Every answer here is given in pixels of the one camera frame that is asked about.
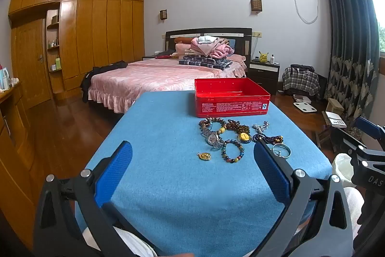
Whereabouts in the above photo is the black jacket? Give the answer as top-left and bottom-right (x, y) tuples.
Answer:
(81, 60), (128, 103)

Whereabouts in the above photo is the white bathroom scale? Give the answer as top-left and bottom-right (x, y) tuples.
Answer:
(294, 100), (317, 113)

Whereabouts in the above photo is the brown spotted bead bracelet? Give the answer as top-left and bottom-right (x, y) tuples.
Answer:
(199, 118), (227, 135)

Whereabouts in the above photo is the silver chain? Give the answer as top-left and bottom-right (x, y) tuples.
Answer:
(252, 120), (270, 134)

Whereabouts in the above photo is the silver wristwatch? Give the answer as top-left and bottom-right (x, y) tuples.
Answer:
(201, 129), (225, 151)

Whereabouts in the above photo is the plaid bag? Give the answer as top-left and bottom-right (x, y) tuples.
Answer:
(282, 64), (321, 99)

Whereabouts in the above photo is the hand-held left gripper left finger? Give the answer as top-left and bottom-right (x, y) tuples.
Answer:
(33, 140), (133, 257)

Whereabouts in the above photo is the plaid folded blanket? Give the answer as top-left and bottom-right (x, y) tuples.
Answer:
(179, 55), (233, 70)

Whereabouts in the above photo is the dark nightstand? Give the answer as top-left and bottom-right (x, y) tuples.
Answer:
(249, 60), (280, 96)

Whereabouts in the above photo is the white power cord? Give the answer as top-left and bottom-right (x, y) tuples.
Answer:
(291, 0), (320, 24)

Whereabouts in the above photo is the multicolour bead bracelet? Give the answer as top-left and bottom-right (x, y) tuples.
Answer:
(221, 139), (245, 163)

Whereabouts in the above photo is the dark purple bead bracelet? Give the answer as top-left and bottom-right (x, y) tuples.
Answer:
(253, 132), (285, 145)

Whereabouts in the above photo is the dark patterned curtain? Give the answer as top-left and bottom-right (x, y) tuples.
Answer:
(316, 0), (381, 132)

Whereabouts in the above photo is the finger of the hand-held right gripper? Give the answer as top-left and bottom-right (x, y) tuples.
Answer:
(331, 127), (362, 162)
(356, 117), (385, 152)

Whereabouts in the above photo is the wooden wardrobe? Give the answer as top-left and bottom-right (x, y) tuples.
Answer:
(8, 0), (145, 101)

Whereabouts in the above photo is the blue felt table cover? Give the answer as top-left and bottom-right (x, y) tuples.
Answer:
(75, 90), (333, 257)

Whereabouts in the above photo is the yellow amber pendant necklace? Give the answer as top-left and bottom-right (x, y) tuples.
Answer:
(226, 119), (252, 144)

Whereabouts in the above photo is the pink folded pillow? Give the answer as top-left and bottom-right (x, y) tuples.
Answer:
(174, 37), (193, 58)

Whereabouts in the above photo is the person's leg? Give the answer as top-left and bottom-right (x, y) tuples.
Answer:
(343, 186), (368, 226)
(83, 226), (158, 257)

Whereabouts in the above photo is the white printed box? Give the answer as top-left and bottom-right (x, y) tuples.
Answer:
(322, 111), (347, 129)

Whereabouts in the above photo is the bed with pink bedspread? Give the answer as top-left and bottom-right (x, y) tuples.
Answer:
(87, 27), (253, 113)

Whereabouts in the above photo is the wooden dresser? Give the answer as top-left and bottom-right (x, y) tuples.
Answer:
(0, 82), (38, 248)

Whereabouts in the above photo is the window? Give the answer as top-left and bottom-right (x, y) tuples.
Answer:
(359, 0), (385, 54)

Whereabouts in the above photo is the wooden door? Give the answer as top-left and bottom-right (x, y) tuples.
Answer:
(11, 19), (52, 111)

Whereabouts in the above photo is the person's right leg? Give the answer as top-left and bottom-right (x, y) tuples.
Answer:
(343, 186), (368, 226)

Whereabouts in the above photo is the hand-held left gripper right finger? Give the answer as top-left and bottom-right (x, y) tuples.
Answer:
(253, 142), (360, 257)

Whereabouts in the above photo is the red metal tin box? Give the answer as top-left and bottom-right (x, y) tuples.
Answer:
(194, 78), (271, 118)

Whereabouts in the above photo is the pile of pink folded clothes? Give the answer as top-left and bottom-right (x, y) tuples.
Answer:
(184, 36), (236, 59)

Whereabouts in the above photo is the silver bangle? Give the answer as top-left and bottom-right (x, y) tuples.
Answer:
(272, 143), (292, 158)

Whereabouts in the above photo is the white plastic bag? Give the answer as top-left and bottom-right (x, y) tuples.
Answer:
(332, 153), (356, 186)

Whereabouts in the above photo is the person's left leg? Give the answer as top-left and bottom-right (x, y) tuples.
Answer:
(83, 226), (158, 257)

